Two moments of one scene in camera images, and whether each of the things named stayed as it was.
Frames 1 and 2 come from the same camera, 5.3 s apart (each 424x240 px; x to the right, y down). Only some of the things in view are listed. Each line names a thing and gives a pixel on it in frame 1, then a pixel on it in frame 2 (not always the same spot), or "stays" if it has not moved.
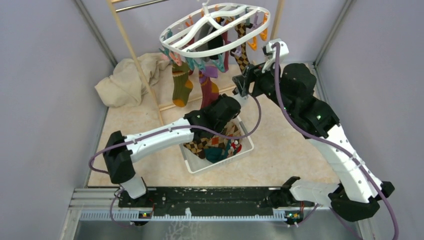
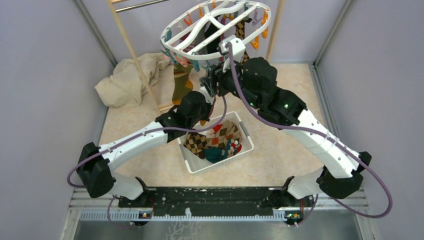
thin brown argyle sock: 243,60 stays
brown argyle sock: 197,146 stays
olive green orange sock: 182,84 stays
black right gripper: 252,73 → 217,74
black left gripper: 215,102 → 206,117
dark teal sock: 215,154 stays
